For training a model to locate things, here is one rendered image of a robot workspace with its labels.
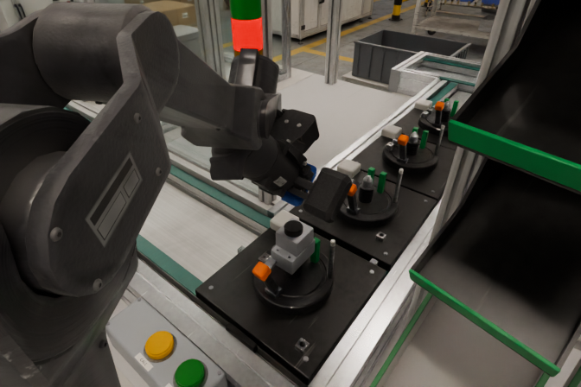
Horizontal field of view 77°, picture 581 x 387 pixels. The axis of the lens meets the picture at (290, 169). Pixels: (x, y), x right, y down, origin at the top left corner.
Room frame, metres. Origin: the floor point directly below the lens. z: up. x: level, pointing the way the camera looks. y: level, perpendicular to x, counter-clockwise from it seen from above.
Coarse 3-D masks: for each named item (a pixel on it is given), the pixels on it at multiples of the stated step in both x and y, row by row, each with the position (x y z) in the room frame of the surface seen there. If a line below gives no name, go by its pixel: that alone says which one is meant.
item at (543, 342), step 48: (480, 192) 0.32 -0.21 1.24; (528, 192) 0.31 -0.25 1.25; (432, 240) 0.26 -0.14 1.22; (480, 240) 0.27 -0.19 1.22; (528, 240) 0.26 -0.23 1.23; (576, 240) 0.25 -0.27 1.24; (432, 288) 0.22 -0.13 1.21; (480, 288) 0.22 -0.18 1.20; (528, 288) 0.21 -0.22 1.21; (576, 288) 0.21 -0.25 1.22; (528, 336) 0.18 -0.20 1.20; (576, 336) 0.16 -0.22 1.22
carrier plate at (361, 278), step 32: (256, 256) 0.48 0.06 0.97; (352, 256) 0.48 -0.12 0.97; (224, 288) 0.41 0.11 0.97; (352, 288) 0.41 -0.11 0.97; (256, 320) 0.34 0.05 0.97; (288, 320) 0.34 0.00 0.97; (320, 320) 0.34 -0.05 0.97; (352, 320) 0.35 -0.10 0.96; (288, 352) 0.29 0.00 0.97; (320, 352) 0.29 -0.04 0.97
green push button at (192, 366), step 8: (192, 360) 0.28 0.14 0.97; (184, 368) 0.27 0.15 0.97; (192, 368) 0.27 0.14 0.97; (200, 368) 0.27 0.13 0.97; (176, 376) 0.26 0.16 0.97; (184, 376) 0.26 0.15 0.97; (192, 376) 0.26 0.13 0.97; (200, 376) 0.26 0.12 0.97; (184, 384) 0.25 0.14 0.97; (192, 384) 0.25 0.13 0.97; (200, 384) 0.25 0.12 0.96
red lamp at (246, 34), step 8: (232, 24) 0.62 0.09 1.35; (240, 24) 0.61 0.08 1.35; (248, 24) 0.61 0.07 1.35; (256, 24) 0.62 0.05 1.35; (240, 32) 0.61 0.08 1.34; (248, 32) 0.61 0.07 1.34; (256, 32) 0.61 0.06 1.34; (240, 40) 0.61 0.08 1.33; (248, 40) 0.61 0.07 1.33; (256, 40) 0.61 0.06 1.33
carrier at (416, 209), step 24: (360, 168) 0.76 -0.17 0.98; (360, 192) 0.62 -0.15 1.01; (384, 192) 0.65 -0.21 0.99; (408, 192) 0.67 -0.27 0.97; (312, 216) 0.59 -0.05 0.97; (336, 216) 0.59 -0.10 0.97; (360, 216) 0.57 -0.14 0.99; (384, 216) 0.57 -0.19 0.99; (408, 216) 0.59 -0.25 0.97; (336, 240) 0.53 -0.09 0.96; (360, 240) 0.52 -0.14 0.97; (384, 240) 0.52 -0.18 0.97; (408, 240) 0.52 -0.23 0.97; (384, 264) 0.46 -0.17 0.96
